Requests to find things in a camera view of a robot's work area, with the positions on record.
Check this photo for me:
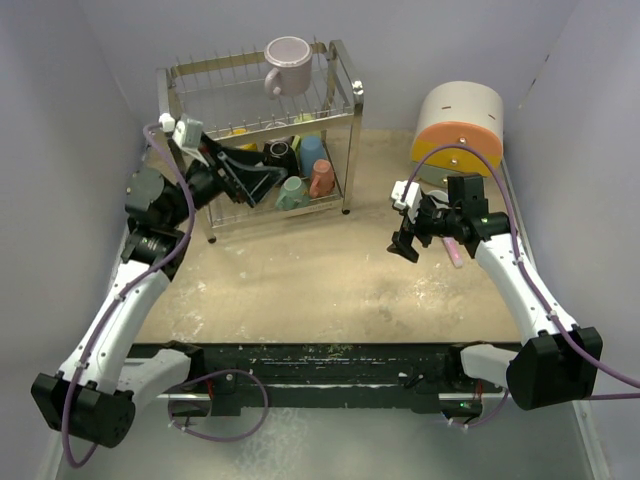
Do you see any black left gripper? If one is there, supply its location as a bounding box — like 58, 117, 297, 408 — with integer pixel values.
165, 133, 285, 229

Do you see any yellow mug black handle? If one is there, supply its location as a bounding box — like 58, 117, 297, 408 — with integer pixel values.
228, 128, 261, 154

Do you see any black mug cream inside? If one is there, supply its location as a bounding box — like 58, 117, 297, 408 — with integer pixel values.
263, 141, 300, 176

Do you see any teal cup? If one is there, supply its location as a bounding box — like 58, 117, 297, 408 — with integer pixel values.
275, 176, 311, 211

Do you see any grey mug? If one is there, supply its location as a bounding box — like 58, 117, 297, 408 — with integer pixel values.
426, 190, 449, 206

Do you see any light green mug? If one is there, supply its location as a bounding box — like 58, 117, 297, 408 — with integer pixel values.
292, 112, 317, 151

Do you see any blue cup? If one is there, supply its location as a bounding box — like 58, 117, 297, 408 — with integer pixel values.
299, 135, 326, 177

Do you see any terracotta mug white inside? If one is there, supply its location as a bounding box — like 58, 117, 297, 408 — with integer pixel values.
309, 159, 335, 199

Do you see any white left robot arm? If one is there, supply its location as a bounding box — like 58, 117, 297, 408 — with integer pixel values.
31, 135, 287, 448

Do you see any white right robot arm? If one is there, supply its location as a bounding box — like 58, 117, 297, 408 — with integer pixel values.
388, 174, 603, 410

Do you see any steel two-tier dish rack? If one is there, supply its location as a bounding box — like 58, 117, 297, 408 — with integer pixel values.
155, 40, 364, 242

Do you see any pink marker pen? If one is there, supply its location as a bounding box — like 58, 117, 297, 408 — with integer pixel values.
442, 237, 464, 269

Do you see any round cream drawer cabinet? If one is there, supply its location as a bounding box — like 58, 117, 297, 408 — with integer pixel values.
410, 81, 504, 187

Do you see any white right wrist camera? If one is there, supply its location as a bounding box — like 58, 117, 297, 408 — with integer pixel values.
390, 180, 422, 224

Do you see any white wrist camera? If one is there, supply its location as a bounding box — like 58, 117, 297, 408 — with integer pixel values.
390, 180, 422, 224
158, 113, 206, 164

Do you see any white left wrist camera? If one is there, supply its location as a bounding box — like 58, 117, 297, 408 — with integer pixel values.
158, 113, 206, 164

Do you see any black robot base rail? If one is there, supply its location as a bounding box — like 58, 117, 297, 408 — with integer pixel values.
124, 342, 504, 417

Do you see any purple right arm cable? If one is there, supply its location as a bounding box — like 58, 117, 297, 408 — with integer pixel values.
405, 144, 640, 430

